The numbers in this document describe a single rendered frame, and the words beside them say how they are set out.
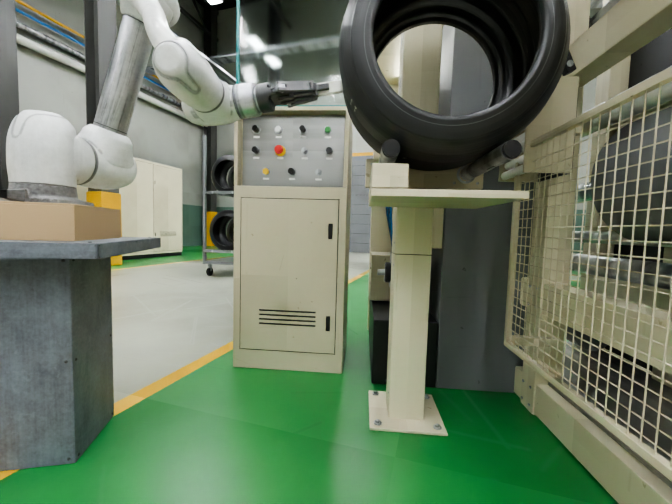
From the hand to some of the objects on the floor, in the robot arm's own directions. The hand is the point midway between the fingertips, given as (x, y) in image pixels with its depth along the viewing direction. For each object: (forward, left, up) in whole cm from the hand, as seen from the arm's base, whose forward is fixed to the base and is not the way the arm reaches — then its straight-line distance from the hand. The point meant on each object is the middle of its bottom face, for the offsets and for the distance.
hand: (329, 88), depth 90 cm
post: (+32, +28, -109) cm, 117 cm away
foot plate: (+33, +28, -109) cm, 117 cm away
